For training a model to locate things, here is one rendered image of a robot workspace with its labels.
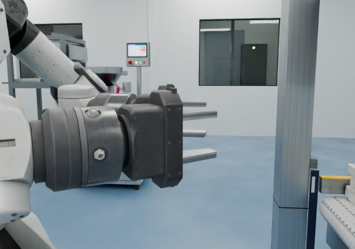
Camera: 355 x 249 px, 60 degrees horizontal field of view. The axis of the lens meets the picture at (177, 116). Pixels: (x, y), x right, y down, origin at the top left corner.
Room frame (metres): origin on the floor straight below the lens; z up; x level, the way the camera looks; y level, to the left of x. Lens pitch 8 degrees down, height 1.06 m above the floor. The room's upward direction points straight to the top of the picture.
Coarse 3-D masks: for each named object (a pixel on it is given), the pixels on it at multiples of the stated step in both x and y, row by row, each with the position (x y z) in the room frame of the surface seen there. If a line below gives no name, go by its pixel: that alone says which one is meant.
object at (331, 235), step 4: (328, 224) 0.61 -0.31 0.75; (328, 228) 0.60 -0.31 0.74; (332, 228) 0.59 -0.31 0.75; (328, 232) 0.60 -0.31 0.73; (332, 232) 0.58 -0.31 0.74; (328, 236) 0.60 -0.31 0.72; (332, 236) 0.58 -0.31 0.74; (336, 236) 0.57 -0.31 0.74; (328, 240) 0.60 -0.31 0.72; (332, 240) 0.58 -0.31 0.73; (336, 240) 0.57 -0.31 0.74; (340, 240) 0.55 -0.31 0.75; (328, 244) 0.60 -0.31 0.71; (332, 244) 0.58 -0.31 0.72; (336, 244) 0.56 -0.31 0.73; (340, 244) 0.55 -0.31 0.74; (344, 244) 0.53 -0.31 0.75; (332, 248) 0.58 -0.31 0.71; (336, 248) 0.56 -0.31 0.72; (340, 248) 0.55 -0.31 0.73; (344, 248) 0.53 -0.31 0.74; (348, 248) 0.52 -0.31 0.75
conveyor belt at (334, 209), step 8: (328, 200) 0.58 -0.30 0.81; (336, 200) 0.58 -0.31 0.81; (344, 200) 0.58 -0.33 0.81; (320, 208) 0.59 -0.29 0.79; (328, 208) 0.56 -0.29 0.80; (336, 208) 0.55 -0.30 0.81; (344, 208) 0.54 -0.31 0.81; (352, 208) 0.54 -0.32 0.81; (328, 216) 0.55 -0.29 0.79; (336, 216) 0.53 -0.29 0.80; (344, 216) 0.51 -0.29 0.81; (352, 216) 0.51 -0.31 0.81; (336, 224) 0.52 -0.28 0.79; (344, 224) 0.50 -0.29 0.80; (352, 224) 0.49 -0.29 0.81; (336, 232) 0.52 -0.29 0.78; (344, 232) 0.49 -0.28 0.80; (352, 232) 0.47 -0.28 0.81; (344, 240) 0.48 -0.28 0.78; (352, 240) 0.46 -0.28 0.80; (352, 248) 0.46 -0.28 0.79
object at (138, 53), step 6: (126, 42) 3.10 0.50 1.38; (132, 42) 3.10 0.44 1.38; (138, 42) 3.09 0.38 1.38; (144, 42) 3.08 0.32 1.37; (126, 48) 3.10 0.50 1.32; (132, 48) 3.09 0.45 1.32; (138, 48) 3.09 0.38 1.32; (144, 48) 3.08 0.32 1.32; (126, 54) 3.10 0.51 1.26; (132, 54) 3.09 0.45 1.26; (138, 54) 3.09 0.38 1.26; (144, 54) 3.08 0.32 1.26; (126, 60) 3.10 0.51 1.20; (132, 60) 3.10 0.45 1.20; (138, 60) 3.09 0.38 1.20; (144, 60) 3.08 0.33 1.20; (132, 66) 3.12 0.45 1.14; (138, 66) 3.12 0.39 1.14; (144, 66) 3.12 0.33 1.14; (138, 72) 3.13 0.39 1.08; (138, 78) 3.13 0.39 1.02; (138, 84) 3.13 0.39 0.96; (138, 90) 3.13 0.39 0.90
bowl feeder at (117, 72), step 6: (90, 66) 2.91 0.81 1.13; (96, 66) 2.89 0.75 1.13; (102, 66) 2.89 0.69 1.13; (108, 66) 2.90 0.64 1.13; (96, 72) 2.89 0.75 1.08; (102, 72) 2.89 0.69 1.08; (108, 72) 2.90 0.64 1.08; (114, 72) 2.93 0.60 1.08; (120, 72) 3.01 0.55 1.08; (102, 78) 2.92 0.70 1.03; (108, 78) 2.94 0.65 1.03; (114, 78) 2.98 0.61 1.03; (108, 84) 2.98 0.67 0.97; (114, 84) 2.96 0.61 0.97; (126, 84) 2.95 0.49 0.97; (108, 90) 2.99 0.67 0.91; (114, 90) 3.07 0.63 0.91; (126, 90) 2.95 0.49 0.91
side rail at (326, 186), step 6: (324, 180) 0.60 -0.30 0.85; (330, 180) 0.60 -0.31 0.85; (336, 180) 0.60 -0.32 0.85; (342, 180) 0.60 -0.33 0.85; (348, 180) 0.60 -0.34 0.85; (324, 186) 0.60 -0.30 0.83; (330, 186) 0.60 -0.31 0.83; (336, 186) 0.60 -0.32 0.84; (342, 186) 0.60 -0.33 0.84; (324, 192) 0.60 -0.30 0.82; (330, 192) 0.60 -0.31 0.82; (336, 192) 0.60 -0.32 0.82; (342, 192) 0.60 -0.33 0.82
